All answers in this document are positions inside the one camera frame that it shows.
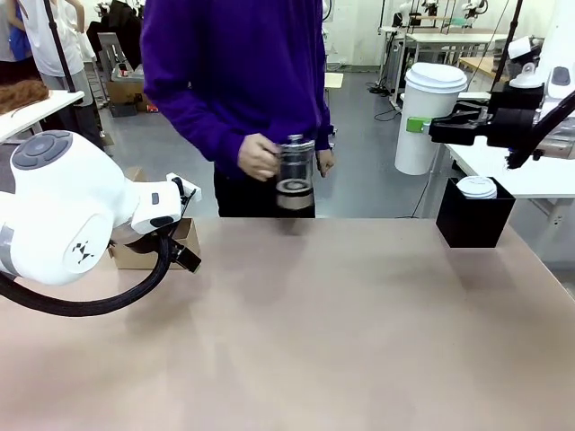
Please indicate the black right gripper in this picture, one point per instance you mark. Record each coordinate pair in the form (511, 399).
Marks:
(512, 119)

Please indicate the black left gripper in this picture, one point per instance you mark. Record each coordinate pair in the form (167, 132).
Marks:
(139, 246)

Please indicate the tall white paper cup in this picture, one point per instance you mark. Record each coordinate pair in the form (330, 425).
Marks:
(422, 148)

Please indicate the glass steel french press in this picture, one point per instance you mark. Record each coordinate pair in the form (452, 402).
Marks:
(294, 173)

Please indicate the person's left forearm purple sleeve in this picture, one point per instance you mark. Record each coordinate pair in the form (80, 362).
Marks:
(323, 116)

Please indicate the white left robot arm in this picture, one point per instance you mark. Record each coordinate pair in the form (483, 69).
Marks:
(67, 197)

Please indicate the person's right forearm purple sleeve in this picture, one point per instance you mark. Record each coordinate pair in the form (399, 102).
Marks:
(197, 116)

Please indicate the white cup lid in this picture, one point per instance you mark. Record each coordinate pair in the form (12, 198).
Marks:
(478, 187)

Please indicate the person's right hand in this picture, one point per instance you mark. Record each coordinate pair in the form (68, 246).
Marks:
(258, 157)

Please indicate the person's left hand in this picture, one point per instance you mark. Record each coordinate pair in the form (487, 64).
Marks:
(325, 164)

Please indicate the thin black stand pole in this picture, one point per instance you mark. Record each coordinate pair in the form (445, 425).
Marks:
(505, 49)

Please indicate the white background desk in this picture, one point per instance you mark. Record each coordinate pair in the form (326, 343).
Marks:
(453, 38)

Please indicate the black square box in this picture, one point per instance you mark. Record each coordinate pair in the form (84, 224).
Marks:
(476, 220)

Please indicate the cardboard box on floor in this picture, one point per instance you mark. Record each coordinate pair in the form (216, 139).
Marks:
(128, 92)

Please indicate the person in purple sweater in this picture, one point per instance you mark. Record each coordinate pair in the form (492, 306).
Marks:
(233, 63)

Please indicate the white side table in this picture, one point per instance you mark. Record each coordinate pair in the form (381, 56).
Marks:
(31, 112)

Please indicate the brown furry item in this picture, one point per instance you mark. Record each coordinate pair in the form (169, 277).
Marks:
(20, 94)

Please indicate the black hanging cloth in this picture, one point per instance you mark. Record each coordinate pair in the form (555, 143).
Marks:
(121, 27)

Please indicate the bystander in white shirt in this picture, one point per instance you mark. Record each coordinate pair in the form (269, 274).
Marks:
(49, 40)

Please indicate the bystander in blue top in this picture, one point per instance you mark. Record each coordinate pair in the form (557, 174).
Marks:
(15, 36)

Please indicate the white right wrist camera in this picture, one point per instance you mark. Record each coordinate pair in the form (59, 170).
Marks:
(523, 49)

